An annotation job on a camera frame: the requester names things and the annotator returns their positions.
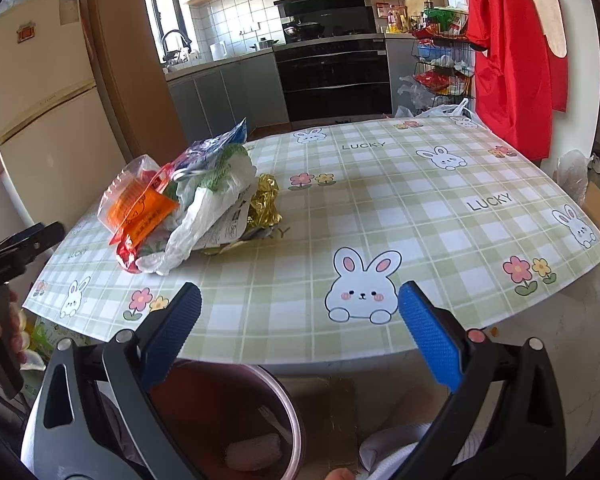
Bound clear crumpled plastic bag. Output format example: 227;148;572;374
396;75;432;112

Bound black built-in oven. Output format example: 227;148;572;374
272;37;394;124

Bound red hanging garment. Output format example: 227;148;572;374
464;0;571;162

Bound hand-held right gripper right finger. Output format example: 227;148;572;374
395;281;567;480

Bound orange snack packet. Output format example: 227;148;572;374
97;155;181;252

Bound person's left hand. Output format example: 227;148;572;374
0;290;32;387

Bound white plastic fork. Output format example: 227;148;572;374
257;405;292;444

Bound paper note on refrigerator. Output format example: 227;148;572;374
57;0;81;26

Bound white printed paper wrapper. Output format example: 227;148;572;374
200;194;255;255

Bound white plastic bag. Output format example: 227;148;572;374
136;152;259;276

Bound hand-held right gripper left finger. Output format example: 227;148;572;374
22;282;208;480

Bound black wok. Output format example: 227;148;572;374
282;20;326;42

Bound person's white clothing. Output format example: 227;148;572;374
359;421;481;480

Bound brown wooden partition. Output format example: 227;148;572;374
85;0;189;162

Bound black kitchen faucet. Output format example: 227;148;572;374
161;30;194;67

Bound white shopping bag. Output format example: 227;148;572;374
420;98;473;120

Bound grey lower kitchen cabinets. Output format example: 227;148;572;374
166;52;291;139

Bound gold foil wrapper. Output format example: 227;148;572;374
242;174;284;241

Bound black range hood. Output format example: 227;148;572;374
273;0;379;37

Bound black wire storage rack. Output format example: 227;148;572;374
410;34;477;107

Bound brown trash bin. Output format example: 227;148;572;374
147;360;307;480

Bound cream refrigerator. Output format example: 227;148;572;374
0;0;131;233

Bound blue purple snack packet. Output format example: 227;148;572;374
172;119;249;172

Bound green checked rabbit tablecloth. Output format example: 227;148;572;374
22;112;600;364

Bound clear plastic bag by box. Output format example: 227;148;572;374
556;149;594;202

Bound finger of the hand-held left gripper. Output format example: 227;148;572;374
0;222;66;263

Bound dark framed window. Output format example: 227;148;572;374
140;0;192;64

